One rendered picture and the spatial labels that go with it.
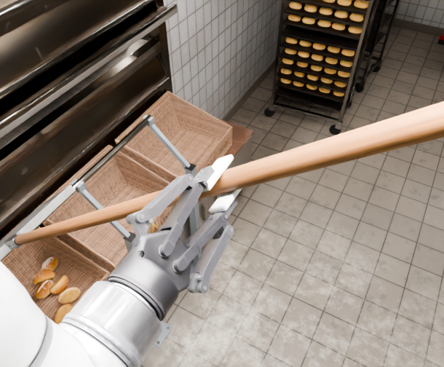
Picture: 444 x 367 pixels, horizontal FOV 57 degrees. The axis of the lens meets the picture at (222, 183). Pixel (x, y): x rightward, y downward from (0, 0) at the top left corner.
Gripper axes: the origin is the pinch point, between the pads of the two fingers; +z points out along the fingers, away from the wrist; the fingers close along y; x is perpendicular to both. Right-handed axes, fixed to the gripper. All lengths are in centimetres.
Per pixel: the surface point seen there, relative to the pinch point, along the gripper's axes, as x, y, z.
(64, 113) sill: -143, -21, 69
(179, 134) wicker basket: -170, 32, 140
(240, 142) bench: -141, 58, 153
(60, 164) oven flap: -156, -4, 56
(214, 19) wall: -150, -12, 213
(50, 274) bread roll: -163, 32, 18
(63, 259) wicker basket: -166, 33, 28
